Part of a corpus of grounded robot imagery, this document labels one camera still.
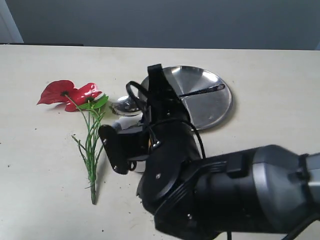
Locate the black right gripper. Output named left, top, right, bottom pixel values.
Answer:
left=137, top=64, right=200, bottom=208

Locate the silver metal spork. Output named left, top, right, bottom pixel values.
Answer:
left=109, top=83, right=226, bottom=117

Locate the red artificial flower stem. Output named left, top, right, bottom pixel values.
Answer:
left=37, top=80, right=109, bottom=205

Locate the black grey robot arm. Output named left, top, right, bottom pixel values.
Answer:
left=136, top=64, right=320, bottom=240

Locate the white scalloped flower pot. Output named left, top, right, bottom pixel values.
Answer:
left=111, top=114, right=146, bottom=174

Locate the round stainless steel plate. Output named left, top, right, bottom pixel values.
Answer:
left=137, top=65, right=233, bottom=131

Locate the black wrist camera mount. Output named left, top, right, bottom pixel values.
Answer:
left=98, top=124, right=150, bottom=175

